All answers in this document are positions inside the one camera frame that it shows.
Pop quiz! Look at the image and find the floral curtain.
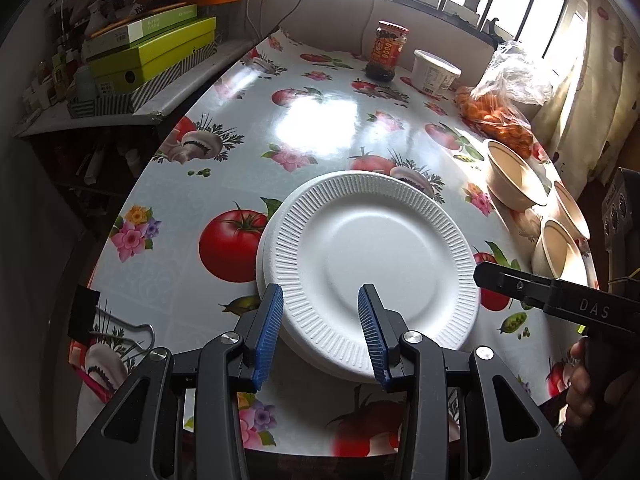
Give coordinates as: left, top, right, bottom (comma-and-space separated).
530, 0, 640, 201

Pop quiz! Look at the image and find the black binder clip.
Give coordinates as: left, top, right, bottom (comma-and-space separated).
70, 287, 156, 357

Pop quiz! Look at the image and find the white cable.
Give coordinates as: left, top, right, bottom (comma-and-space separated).
349, 0, 377, 57

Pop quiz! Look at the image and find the cluster of small bottles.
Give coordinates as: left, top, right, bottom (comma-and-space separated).
22, 42, 96, 111

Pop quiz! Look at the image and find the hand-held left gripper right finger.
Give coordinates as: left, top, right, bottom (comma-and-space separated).
357, 283, 581, 480

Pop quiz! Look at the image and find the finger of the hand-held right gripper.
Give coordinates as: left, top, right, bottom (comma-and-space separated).
472, 261, 555, 312

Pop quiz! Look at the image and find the red label sauce jar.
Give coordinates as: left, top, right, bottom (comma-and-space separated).
365, 20, 410, 82

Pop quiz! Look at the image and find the person's right hand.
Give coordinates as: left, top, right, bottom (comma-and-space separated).
564, 336, 611, 428

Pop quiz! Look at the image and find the black hair brush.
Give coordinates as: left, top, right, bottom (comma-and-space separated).
134, 0, 187, 12

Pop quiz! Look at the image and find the beige paper bowl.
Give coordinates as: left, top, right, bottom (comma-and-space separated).
486, 140, 549, 211
552, 180, 592, 241
531, 218, 589, 281

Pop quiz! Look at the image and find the white plastic tub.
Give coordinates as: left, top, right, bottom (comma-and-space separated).
411, 49, 462, 95

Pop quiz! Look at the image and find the clear bag of oranges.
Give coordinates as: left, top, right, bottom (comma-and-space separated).
454, 40, 553, 158

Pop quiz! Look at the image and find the grey side shelf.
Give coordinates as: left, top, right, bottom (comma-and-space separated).
12, 35, 281, 139

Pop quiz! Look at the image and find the lime green box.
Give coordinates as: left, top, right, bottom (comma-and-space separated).
87, 16, 217, 86

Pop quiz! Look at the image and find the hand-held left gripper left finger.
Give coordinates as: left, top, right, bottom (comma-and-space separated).
59, 283, 285, 480

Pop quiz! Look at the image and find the flat green white box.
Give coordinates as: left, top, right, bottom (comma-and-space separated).
82, 4, 198, 61

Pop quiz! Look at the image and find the dark cable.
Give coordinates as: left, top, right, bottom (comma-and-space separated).
244, 0, 275, 43

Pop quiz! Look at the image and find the striped cardboard box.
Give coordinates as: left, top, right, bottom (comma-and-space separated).
67, 42, 219, 118

